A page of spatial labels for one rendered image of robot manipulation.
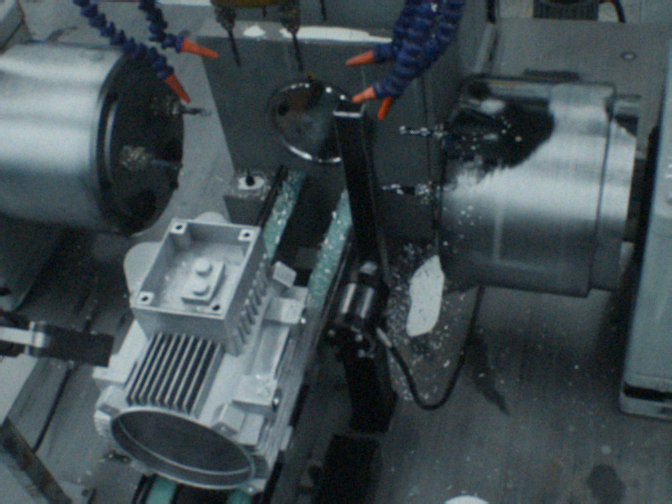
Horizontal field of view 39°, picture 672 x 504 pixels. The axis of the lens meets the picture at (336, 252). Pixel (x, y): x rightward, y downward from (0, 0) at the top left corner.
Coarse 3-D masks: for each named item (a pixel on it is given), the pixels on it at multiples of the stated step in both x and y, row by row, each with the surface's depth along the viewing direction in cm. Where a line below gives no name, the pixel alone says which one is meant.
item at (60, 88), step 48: (48, 48) 121; (96, 48) 120; (0, 96) 117; (48, 96) 115; (96, 96) 113; (144, 96) 122; (0, 144) 117; (48, 144) 115; (96, 144) 113; (144, 144) 124; (0, 192) 120; (48, 192) 117; (96, 192) 115; (144, 192) 125
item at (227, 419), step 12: (276, 264) 101; (276, 276) 100; (288, 276) 101; (276, 288) 101; (288, 288) 101; (108, 396) 92; (120, 396) 93; (96, 408) 93; (108, 408) 93; (120, 408) 93; (216, 408) 91; (228, 408) 90; (216, 420) 89; (228, 420) 89; (240, 420) 90; (228, 432) 90; (132, 468) 103; (144, 468) 102; (252, 480) 98; (264, 480) 99; (252, 492) 99
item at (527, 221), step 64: (448, 128) 102; (512, 128) 100; (576, 128) 99; (448, 192) 101; (512, 192) 99; (576, 192) 97; (640, 192) 102; (448, 256) 105; (512, 256) 102; (576, 256) 100
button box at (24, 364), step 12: (0, 360) 99; (12, 360) 100; (24, 360) 101; (36, 360) 102; (0, 372) 99; (12, 372) 100; (24, 372) 101; (0, 384) 99; (12, 384) 100; (24, 384) 101; (0, 396) 98; (12, 396) 99; (0, 408) 98; (0, 420) 98
